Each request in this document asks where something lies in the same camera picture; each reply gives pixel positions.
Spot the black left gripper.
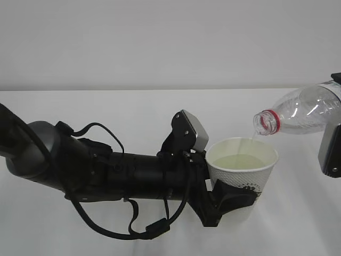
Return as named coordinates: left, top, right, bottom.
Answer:
left=157, top=151, right=258, bottom=227

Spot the white paper cup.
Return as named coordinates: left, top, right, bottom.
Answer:
left=206, top=137, right=279, bottom=197

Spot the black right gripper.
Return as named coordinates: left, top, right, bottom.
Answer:
left=330, top=72, right=341, bottom=85

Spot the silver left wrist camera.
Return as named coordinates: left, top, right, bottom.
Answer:
left=171, top=109, right=209, bottom=153

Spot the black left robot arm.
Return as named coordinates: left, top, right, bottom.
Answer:
left=1, top=106, right=257, bottom=227

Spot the clear plastic water bottle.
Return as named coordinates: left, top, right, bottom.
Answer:
left=253, top=81, right=340, bottom=136

